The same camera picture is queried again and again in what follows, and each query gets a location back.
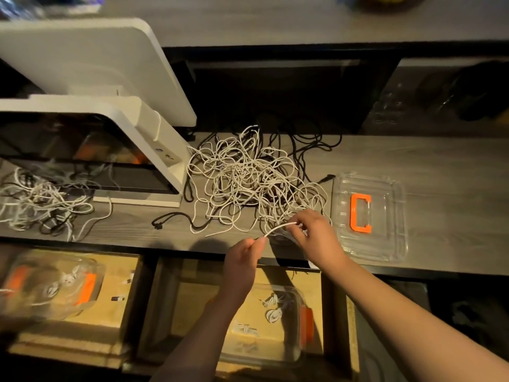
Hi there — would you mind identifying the person's right hand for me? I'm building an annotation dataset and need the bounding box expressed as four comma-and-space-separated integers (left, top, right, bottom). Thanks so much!
288, 209, 352, 272

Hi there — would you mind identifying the person's left hand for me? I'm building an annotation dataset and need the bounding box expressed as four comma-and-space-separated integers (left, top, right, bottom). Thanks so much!
218, 236, 270, 304

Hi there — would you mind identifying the clear container drawer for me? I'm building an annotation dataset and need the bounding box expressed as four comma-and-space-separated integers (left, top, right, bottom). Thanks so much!
0, 250, 105, 320
218, 282, 316, 368

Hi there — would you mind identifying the person's right forearm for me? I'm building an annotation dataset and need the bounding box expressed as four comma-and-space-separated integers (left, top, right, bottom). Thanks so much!
330, 254, 509, 382

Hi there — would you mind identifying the person's left forearm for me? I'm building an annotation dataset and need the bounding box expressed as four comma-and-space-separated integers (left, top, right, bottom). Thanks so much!
151, 290, 251, 382

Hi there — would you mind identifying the wooden drawer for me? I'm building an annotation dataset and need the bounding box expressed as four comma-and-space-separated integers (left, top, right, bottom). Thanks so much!
8, 249, 146, 369
135, 254, 361, 380

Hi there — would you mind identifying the white touchscreen monitor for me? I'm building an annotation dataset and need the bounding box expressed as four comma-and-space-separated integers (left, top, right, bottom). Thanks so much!
0, 95, 192, 209

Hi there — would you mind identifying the grey wooden bar counter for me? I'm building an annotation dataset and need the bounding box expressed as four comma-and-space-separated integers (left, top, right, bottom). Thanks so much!
0, 0, 509, 49

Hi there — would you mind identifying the white customer display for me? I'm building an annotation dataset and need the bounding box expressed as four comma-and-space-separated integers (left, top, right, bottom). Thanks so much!
0, 18, 197, 128

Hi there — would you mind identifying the clear lid orange handle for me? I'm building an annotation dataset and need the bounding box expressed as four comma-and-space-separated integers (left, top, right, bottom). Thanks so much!
332, 172, 409, 264

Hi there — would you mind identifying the black cable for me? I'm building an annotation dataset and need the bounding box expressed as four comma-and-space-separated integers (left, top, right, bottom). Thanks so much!
151, 209, 213, 231

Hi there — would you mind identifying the bundle of black cables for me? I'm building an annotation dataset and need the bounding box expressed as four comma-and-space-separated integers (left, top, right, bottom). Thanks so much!
270, 131, 344, 185

